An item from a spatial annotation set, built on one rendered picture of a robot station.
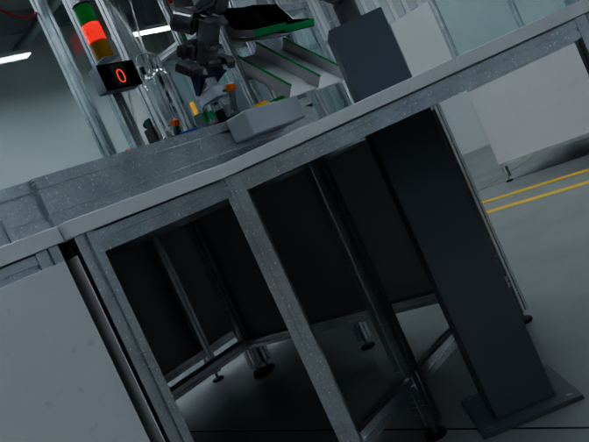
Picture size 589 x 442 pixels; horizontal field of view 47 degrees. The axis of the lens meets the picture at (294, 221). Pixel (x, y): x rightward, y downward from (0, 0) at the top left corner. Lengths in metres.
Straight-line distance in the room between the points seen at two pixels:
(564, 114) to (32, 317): 5.01
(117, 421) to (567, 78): 4.91
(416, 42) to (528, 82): 6.11
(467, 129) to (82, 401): 10.69
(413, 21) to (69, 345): 10.86
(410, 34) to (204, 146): 10.36
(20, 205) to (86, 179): 0.14
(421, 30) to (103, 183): 10.52
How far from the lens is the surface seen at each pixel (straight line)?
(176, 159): 1.51
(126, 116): 1.90
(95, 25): 1.92
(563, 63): 5.70
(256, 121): 1.62
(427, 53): 11.72
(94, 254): 1.25
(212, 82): 1.92
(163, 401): 1.28
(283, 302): 1.50
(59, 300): 1.21
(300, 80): 2.13
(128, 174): 1.42
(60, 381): 1.19
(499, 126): 6.03
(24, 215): 1.30
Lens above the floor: 0.76
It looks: 3 degrees down
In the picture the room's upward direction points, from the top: 24 degrees counter-clockwise
